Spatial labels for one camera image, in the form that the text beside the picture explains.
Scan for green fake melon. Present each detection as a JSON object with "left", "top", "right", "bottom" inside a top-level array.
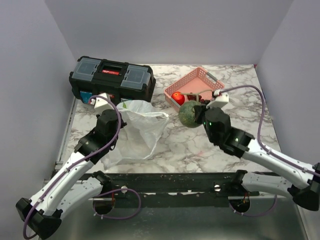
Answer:
[{"left": 178, "top": 100, "right": 201, "bottom": 128}]

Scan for green fake fruit stem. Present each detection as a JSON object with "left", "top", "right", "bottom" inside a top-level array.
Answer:
[{"left": 182, "top": 89, "right": 213, "bottom": 98}]

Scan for red fake apple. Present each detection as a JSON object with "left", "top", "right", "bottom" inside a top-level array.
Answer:
[{"left": 171, "top": 91, "right": 186, "bottom": 106}]

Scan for white plastic bag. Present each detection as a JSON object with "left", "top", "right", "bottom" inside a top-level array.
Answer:
[{"left": 101, "top": 100, "right": 170, "bottom": 170}]

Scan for dark red fake grapes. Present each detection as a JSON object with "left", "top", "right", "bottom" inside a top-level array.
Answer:
[{"left": 186, "top": 93, "right": 210, "bottom": 104}]

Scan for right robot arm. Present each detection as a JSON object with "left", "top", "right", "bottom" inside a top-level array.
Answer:
[{"left": 192, "top": 105, "right": 320, "bottom": 211}]

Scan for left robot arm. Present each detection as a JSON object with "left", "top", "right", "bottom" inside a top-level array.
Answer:
[{"left": 15, "top": 108, "right": 126, "bottom": 240}]

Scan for pink perforated plastic basket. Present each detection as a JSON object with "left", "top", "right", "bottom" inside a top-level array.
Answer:
[{"left": 164, "top": 67, "right": 225, "bottom": 112}]

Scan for black toolbox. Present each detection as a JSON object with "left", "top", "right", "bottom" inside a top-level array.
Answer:
[{"left": 69, "top": 56, "right": 156, "bottom": 105}]

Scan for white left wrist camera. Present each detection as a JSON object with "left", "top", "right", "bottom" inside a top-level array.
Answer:
[{"left": 89, "top": 92, "right": 113, "bottom": 112}]

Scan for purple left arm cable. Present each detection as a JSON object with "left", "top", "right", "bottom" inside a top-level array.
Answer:
[{"left": 22, "top": 95, "right": 123, "bottom": 239}]

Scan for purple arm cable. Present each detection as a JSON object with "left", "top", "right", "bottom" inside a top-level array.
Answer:
[
  {"left": 22, "top": 95, "right": 123, "bottom": 239},
  {"left": 213, "top": 84, "right": 320, "bottom": 178}
]

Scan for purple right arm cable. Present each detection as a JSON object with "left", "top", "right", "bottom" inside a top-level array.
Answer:
[{"left": 213, "top": 84, "right": 320, "bottom": 178}]

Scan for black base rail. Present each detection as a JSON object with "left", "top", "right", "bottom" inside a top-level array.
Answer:
[{"left": 82, "top": 169, "right": 261, "bottom": 208}]

